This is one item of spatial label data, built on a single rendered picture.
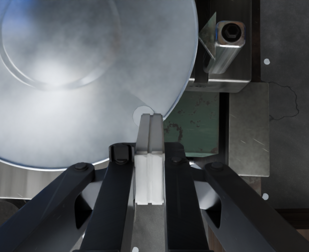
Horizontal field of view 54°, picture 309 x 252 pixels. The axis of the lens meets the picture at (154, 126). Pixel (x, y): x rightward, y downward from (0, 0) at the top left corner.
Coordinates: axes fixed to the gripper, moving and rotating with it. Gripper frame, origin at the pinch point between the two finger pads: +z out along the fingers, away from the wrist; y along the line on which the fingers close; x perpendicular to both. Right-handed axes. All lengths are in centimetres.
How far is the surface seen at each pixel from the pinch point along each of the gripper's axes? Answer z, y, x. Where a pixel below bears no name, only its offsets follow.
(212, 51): 14.6, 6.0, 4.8
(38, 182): 9.5, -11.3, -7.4
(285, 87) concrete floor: 93, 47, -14
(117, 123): 11.9, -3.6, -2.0
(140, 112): 12.4, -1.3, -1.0
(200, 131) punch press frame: 24.5, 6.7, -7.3
